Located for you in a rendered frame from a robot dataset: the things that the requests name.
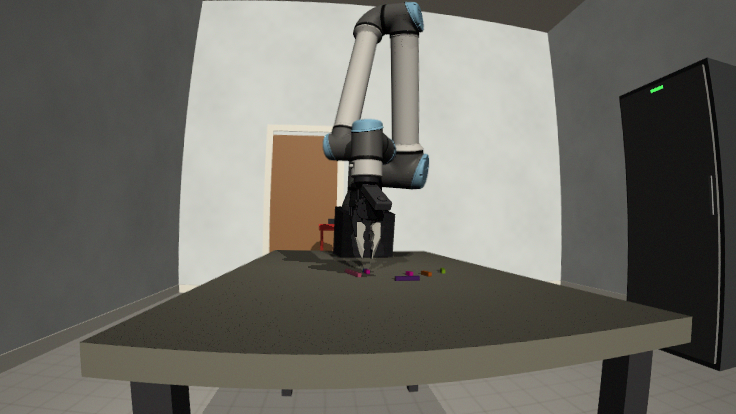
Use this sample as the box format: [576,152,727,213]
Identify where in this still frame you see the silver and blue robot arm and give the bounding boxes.
[323,2,429,212]

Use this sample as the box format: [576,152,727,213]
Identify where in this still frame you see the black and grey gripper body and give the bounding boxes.
[349,177,382,222]

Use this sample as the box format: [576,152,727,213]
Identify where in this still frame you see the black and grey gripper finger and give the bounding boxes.
[368,211,385,258]
[351,210,366,259]

